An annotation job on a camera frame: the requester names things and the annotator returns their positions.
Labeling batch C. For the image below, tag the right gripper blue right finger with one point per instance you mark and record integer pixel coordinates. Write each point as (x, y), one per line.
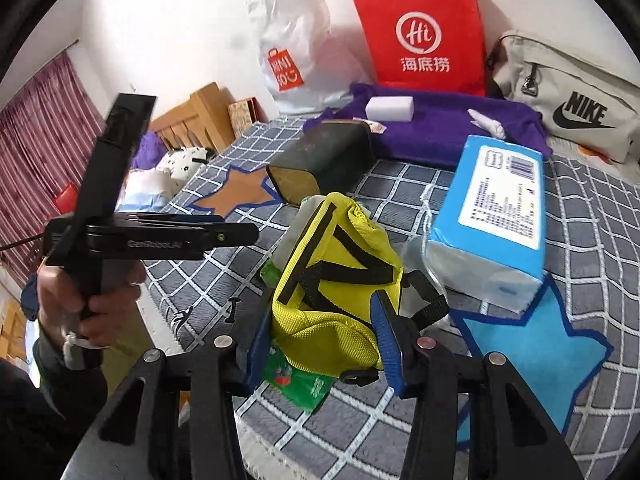
(385, 323)

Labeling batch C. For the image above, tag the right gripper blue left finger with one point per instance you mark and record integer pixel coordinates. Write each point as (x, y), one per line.
(258, 351)

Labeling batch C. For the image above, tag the green snack packet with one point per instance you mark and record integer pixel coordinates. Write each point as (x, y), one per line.
(305, 390)

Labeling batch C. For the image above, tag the green tea tissue pack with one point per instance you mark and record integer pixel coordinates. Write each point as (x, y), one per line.
(271, 271)

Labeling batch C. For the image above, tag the yellow mesh pouch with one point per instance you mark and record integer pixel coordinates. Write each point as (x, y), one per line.
(321, 318)

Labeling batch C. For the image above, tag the fruit print tissue pack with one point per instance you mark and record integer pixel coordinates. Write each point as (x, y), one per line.
(375, 127)

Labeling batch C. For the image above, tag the white and green cloth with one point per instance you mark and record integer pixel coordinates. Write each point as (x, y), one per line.
(300, 229)

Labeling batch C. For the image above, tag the person's left hand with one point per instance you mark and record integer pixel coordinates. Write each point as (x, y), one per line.
(59, 296)

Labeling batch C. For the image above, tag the grey checkered tablecloth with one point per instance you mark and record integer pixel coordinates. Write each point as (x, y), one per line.
(362, 433)

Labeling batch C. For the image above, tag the purple plush toy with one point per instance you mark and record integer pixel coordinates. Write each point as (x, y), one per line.
(150, 152)

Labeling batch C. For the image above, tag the white spotted plush toy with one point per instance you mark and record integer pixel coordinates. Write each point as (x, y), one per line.
(181, 165)

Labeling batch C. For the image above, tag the striped maroon curtain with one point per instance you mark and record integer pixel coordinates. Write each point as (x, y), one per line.
(47, 135)

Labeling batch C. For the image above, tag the blue tissue package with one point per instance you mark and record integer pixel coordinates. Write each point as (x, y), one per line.
(487, 239)

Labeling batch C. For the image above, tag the brown star mat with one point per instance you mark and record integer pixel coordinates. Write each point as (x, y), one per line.
(241, 188)

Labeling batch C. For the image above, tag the wooden headboard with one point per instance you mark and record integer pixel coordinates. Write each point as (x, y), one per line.
(202, 121)

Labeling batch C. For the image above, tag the blue star mat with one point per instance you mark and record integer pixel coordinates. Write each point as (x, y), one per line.
(556, 360)

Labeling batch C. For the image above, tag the dark green tin box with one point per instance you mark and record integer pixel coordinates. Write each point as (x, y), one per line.
(331, 157)

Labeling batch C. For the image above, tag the purple towel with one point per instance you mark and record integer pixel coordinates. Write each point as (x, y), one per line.
(440, 125)

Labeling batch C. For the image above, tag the white sponge block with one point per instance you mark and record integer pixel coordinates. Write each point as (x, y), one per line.
(390, 108)

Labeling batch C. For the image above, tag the crumpled white tissue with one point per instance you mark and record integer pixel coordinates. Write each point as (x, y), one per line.
(492, 126)

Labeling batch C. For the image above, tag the white Miniso plastic bag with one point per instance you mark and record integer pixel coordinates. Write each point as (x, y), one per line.
(306, 67)

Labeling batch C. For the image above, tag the beige Nike bag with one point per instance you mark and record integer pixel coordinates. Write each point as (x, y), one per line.
(580, 99)

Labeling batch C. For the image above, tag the red Haidilao paper bag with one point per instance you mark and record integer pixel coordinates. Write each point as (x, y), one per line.
(436, 45)

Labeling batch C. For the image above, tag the patterned picture frame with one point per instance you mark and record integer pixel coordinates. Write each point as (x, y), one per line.
(243, 114)

